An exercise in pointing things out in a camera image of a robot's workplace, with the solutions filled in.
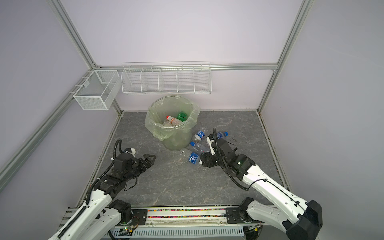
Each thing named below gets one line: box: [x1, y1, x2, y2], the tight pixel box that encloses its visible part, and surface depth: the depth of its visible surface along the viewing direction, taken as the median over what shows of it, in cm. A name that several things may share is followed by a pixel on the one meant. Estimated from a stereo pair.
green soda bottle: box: [176, 111, 188, 122], surface depth 98 cm
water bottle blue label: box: [188, 152, 200, 165], surface depth 91 cm
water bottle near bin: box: [194, 130, 205, 141], surface depth 103 cm
